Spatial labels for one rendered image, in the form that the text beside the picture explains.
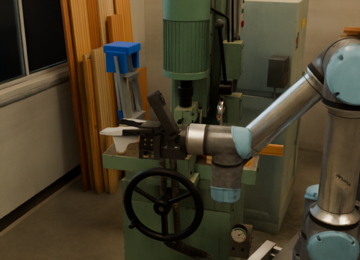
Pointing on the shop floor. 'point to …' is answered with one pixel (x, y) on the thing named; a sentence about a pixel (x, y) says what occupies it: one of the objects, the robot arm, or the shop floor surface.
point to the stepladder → (121, 60)
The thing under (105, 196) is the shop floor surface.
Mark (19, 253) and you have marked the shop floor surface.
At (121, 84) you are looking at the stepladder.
